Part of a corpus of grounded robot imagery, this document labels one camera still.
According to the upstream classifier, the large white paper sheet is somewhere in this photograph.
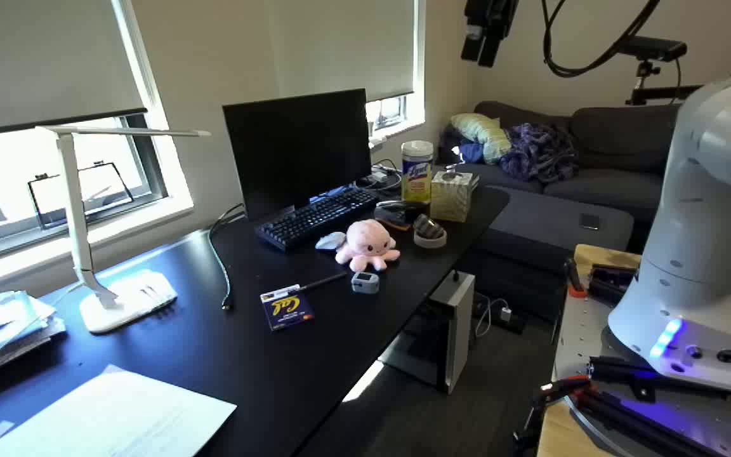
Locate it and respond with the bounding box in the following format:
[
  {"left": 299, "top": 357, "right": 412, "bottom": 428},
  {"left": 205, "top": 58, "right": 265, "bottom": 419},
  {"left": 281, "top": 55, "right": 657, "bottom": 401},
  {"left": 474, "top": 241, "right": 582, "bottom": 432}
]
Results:
[{"left": 0, "top": 363, "right": 242, "bottom": 457}]

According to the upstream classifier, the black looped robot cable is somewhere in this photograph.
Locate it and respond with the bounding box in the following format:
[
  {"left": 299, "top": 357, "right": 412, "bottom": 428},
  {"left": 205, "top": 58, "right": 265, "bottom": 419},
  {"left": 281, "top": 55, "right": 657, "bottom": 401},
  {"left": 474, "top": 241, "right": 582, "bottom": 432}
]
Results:
[{"left": 539, "top": 0, "right": 665, "bottom": 81}]

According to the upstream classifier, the white computer mouse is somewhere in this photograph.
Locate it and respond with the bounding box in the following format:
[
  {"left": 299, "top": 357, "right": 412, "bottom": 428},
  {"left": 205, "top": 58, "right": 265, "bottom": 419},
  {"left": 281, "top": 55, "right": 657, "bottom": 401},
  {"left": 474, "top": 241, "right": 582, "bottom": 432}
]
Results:
[{"left": 312, "top": 227, "right": 350, "bottom": 254}]

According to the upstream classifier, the blue card pack yellow print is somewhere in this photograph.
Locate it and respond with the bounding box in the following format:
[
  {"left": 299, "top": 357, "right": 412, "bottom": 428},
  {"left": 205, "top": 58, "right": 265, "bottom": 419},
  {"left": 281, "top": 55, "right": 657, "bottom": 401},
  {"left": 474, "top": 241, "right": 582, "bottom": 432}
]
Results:
[{"left": 256, "top": 283, "right": 317, "bottom": 335}]

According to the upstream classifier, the grey desk cable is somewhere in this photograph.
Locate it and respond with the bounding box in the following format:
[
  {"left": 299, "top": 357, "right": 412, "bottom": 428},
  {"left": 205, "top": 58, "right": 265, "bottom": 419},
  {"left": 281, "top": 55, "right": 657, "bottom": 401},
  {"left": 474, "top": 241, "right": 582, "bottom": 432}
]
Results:
[{"left": 205, "top": 218, "right": 238, "bottom": 315}]

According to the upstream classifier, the narrow white window blind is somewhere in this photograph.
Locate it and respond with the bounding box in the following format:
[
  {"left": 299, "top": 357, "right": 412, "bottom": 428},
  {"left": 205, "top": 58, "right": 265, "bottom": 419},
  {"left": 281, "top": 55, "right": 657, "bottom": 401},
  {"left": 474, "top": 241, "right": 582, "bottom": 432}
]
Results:
[{"left": 267, "top": 0, "right": 420, "bottom": 105}]

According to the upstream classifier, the purple blanket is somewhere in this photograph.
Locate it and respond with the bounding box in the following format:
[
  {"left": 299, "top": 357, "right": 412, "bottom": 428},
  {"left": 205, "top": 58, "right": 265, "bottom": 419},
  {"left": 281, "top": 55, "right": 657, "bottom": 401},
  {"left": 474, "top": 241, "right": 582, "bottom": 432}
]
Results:
[{"left": 498, "top": 119, "right": 582, "bottom": 184}]

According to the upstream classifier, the wipes canister white lid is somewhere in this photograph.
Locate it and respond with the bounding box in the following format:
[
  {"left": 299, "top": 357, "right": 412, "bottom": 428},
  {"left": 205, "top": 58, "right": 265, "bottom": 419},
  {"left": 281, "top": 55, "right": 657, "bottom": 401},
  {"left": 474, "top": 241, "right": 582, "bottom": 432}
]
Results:
[{"left": 398, "top": 137, "right": 439, "bottom": 204}]

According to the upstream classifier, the wide white window blind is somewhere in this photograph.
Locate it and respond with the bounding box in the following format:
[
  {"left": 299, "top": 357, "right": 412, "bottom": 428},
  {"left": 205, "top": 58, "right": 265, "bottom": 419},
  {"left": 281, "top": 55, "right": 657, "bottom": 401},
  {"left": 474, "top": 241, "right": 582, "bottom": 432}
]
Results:
[{"left": 0, "top": 0, "right": 149, "bottom": 140}]

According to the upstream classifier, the black camera on stand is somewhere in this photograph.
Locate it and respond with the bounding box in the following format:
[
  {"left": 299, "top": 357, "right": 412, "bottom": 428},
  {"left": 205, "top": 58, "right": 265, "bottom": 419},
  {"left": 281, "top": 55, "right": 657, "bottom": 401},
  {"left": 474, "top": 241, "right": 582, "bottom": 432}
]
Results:
[{"left": 618, "top": 33, "right": 690, "bottom": 108}]

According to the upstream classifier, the stack of papers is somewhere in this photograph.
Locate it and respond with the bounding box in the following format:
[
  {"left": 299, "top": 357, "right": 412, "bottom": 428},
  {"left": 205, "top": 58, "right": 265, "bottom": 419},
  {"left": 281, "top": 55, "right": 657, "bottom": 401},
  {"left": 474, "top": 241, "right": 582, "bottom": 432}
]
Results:
[{"left": 0, "top": 288, "right": 71, "bottom": 387}]

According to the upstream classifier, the red black clamp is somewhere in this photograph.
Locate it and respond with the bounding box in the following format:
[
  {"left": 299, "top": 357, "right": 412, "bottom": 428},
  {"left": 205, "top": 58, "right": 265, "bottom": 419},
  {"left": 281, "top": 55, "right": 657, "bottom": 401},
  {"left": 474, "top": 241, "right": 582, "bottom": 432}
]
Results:
[{"left": 510, "top": 373, "right": 600, "bottom": 452}]

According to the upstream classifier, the small white blue clip device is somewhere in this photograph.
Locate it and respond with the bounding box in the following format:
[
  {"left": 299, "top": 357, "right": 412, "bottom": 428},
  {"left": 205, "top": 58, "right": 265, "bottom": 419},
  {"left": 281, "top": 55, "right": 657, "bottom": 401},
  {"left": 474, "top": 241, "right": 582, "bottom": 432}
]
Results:
[{"left": 347, "top": 269, "right": 384, "bottom": 297}]

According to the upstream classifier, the black metal rail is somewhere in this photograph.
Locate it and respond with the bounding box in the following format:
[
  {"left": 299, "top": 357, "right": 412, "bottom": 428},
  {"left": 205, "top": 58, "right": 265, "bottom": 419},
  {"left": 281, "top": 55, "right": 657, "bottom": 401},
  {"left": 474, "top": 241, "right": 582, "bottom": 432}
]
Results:
[{"left": 566, "top": 385, "right": 729, "bottom": 457}]

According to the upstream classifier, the dark grey sofa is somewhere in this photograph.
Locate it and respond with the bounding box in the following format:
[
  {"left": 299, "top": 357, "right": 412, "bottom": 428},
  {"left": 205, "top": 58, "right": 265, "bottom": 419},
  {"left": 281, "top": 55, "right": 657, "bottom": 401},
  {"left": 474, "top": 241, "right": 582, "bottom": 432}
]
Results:
[{"left": 443, "top": 98, "right": 682, "bottom": 320}]

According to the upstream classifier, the blue cloth bundle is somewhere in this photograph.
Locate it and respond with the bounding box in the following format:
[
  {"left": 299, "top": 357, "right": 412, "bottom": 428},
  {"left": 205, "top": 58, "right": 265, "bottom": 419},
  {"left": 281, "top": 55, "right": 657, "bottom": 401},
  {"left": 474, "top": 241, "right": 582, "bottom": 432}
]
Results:
[{"left": 443, "top": 125, "right": 488, "bottom": 168}]

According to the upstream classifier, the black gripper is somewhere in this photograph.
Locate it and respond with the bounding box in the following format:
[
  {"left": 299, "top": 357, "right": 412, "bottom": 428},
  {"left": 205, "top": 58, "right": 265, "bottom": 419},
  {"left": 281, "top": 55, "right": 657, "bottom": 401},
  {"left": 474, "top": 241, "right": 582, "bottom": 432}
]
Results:
[{"left": 459, "top": 0, "right": 521, "bottom": 69}]

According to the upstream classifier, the black pen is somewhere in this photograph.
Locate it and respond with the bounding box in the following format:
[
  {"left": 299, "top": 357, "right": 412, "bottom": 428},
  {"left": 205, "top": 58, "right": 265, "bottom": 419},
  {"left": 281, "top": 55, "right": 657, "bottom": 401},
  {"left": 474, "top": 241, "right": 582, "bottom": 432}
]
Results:
[{"left": 297, "top": 269, "right": 354, "bottom": 295}]

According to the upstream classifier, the black keyboard with blue backlight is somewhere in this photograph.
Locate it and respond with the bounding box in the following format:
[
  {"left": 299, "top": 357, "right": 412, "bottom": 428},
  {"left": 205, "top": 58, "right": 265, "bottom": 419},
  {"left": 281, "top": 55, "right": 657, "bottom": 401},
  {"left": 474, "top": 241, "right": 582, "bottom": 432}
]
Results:
[{"left": 255, "top": 179, "right": 382, "bottom": 254}]

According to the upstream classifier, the white desk lamp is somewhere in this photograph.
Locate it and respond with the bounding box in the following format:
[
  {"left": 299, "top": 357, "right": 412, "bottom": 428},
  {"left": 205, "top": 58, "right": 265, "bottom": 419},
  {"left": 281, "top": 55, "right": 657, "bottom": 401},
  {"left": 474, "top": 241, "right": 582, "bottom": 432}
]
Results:
[{"left": 35, "top": 125, "right": 214, "bottom": 335}]

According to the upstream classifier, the pink octopus plushy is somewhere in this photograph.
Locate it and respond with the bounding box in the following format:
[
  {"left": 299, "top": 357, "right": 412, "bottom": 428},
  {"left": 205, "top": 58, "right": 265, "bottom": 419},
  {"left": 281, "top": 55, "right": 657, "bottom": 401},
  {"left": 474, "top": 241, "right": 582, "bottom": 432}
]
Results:
[{"left": 332, "top": 218, "right": 403, "bottom": 276}]

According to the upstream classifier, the yellow patterned tissue box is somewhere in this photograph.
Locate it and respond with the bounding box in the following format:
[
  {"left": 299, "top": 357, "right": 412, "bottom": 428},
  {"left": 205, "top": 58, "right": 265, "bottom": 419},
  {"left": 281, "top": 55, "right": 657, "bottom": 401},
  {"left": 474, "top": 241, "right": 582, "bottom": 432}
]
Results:
[{"left": 427, "top": 165, "right": 482, "bottom": 225}]

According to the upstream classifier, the power adapter with cords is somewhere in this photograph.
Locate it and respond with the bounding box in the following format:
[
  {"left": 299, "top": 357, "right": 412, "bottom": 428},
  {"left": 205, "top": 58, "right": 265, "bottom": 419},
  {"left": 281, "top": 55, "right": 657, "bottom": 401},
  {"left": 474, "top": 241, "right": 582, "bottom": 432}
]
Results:
[{"left": 473, "top": 292, "right": 531, "bottom": 336}]

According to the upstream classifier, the small black desk gadget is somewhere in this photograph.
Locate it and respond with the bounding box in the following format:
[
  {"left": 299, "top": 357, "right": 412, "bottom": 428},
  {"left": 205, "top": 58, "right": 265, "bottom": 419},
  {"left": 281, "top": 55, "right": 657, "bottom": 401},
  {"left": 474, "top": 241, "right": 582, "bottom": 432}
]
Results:
[{"left": 372, "top": 194, "right": 416, "bottom": 234}]

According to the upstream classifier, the black computer monitor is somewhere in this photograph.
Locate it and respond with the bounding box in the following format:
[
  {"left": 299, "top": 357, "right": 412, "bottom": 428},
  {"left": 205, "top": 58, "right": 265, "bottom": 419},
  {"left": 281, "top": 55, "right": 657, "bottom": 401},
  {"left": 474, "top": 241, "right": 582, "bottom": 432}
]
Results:
[{"left": 222, "top": 85, "right": 375, "bottom": 224}]

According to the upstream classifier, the light green pillow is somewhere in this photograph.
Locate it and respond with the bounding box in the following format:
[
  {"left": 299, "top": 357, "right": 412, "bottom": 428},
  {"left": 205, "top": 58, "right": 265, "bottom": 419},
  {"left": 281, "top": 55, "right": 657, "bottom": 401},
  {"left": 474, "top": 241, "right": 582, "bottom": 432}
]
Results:
[{"left": 450, "top": 111, "right": 516, "bottom": 165}]

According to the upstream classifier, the wooden board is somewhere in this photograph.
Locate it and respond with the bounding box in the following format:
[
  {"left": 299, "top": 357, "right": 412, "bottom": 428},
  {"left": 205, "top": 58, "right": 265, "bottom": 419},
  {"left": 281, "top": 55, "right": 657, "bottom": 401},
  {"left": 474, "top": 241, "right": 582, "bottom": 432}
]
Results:
[{"left": 572, "top": 241, "right": 646, "bottom": 300}]

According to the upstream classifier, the silver computer tower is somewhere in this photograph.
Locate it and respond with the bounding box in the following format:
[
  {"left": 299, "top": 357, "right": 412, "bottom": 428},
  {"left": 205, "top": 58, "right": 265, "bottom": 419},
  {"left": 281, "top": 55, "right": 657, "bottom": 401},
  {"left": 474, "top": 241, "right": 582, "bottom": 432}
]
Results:
[{"left": 379, "top": 269, "right": 479, "bottom": 396}]

